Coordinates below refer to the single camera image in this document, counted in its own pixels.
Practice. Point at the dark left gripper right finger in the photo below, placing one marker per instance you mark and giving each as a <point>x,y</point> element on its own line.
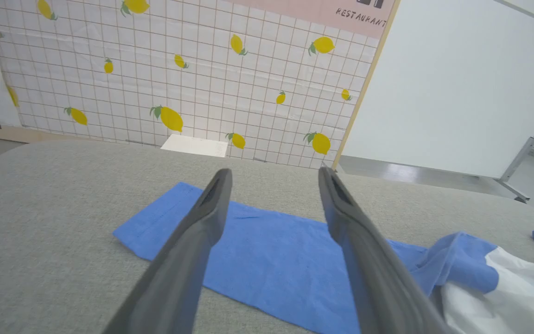
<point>373,278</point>

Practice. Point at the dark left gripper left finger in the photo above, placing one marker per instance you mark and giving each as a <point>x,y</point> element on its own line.
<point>179,273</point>

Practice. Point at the blue and white t-shirt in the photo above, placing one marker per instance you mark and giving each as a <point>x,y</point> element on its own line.
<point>271,260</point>

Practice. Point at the white box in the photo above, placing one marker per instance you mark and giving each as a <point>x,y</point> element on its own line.
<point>195,145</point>

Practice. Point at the grey metal board stand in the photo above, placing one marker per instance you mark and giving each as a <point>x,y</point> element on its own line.
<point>519,157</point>

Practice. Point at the wooden panel edge strip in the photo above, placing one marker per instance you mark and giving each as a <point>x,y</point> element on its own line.
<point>364,88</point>

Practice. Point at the lemon print grid backdrop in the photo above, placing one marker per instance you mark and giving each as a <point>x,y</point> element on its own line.
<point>202,79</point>

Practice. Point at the white partition board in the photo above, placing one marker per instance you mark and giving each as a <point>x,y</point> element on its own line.
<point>452,88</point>

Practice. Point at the wooden baseboard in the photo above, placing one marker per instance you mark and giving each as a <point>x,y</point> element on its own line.
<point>12,133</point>

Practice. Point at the pink restaurant sign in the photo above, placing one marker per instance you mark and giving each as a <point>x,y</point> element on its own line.
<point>304,11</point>

